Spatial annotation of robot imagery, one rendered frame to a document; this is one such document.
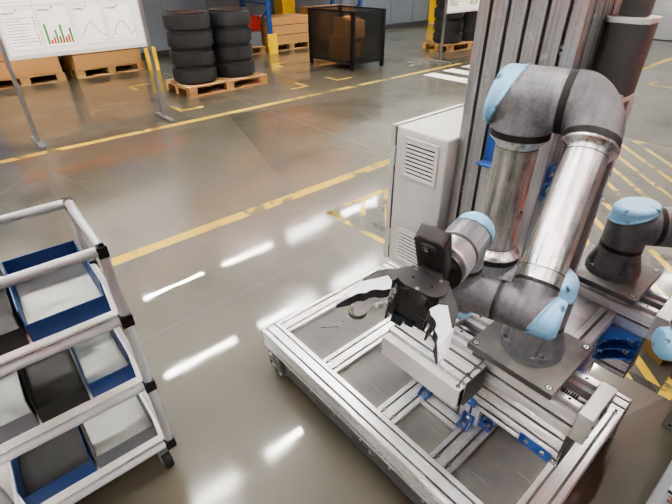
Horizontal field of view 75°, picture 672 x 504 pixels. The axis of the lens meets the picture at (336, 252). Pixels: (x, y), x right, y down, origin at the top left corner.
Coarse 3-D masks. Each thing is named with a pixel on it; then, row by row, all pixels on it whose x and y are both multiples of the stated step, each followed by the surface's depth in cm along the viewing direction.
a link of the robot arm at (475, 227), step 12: (468, 216) 77; (480, 216) 77; (456, 228) 73; (468, 228) 73; (480, 228) 74; (492, 228) 77; (468, 240) 71; (480, 240) 73; (492, 240) 77; (480, 252) 73; (480, 264) 76
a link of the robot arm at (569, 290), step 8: (568, 272) 98; (512, 280) 100; (568, 280) 96; (576, 280) 96; (568, 288) 95; (576, 288) 95; (560, 296) 95; (568, 296) 95; (576, 296) 98; (568, 304) 96; (568, 312) 98; (560, 328) 100
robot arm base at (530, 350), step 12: (504, 336) 111; (516, 336) 105; (528, 336) 103; (564, 336) 105; (504, 348) 109; (516, 348) 105; (528, 348) 103; (540, 348) 103; (552, 348) 102; (564, 348) 105; (516, 360) 106; (528, 360) 104; (540, 360) 103; (552, 360) 103
